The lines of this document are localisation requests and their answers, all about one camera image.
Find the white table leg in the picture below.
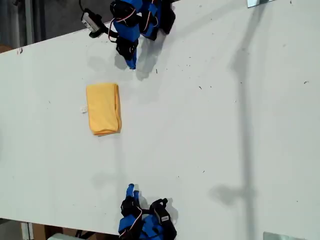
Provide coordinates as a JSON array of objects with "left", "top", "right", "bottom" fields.
[{"left": 21, "top": 221, "right": 34, "bottom": 240}]

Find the white container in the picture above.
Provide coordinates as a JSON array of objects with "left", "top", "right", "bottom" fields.
[{"left": 47, "top": 232, "right": 76, "bottom": 240}]

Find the grey metal post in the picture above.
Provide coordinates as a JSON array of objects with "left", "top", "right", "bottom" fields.
[{"left": 24, "top": 0, "right": 34, "bottom": 46}]

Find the brown cardboard box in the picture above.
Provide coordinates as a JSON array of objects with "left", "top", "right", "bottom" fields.
[{"left": 32, "top": 222, "right": 97, "bottom": 240}]

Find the yellow square towel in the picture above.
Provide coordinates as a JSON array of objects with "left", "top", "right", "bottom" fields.
[{"left": 79, "top": 82, "right": 123, "bottom": 137}]

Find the gripper camera stalk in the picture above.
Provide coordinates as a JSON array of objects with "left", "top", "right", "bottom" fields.
[{"left": 89, "top": 24, "right": 119, "bottom": 40}]

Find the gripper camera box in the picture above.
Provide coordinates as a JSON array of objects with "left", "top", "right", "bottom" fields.
[
  {"left": 80, "top": 7, "right": 104, "bottom": 34},
  {"left": 149, "top": 198, "right": 174, "bottom": 226}
]

